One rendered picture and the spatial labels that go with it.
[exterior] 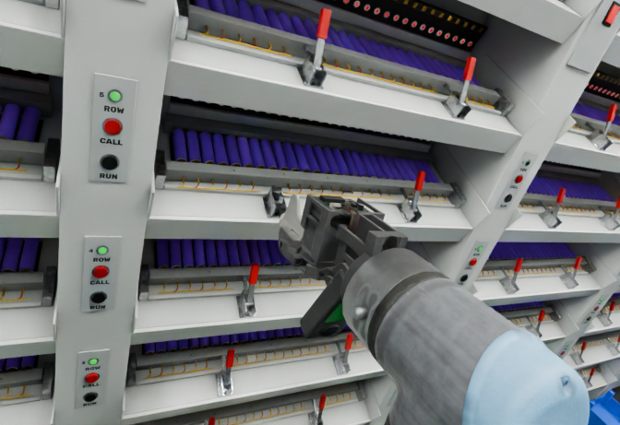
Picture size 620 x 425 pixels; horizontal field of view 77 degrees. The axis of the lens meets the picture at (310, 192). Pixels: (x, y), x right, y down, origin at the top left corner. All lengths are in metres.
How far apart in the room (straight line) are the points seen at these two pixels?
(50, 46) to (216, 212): 0.27
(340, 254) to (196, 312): 0.35
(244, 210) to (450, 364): 0.39
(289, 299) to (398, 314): 0.47
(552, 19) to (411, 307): 0.56
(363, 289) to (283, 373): 0.59
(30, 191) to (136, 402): 0.43
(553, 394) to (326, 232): 0.23
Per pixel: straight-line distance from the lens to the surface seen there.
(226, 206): 0.58
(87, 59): 0.47
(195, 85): 0.48
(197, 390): 0.85
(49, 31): 0.47
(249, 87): 0.49
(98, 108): 0.48
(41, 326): 0.68
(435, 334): 0.29
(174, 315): 0.68
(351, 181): 0.69
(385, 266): 0.33
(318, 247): 0.40
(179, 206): 0.56
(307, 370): 0.93
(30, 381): 0.83
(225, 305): 0.71
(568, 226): 1.15
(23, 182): 0.57
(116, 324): 0.65
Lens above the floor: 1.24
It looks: 24 degrees down
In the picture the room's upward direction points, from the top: 18 degrees clockwise
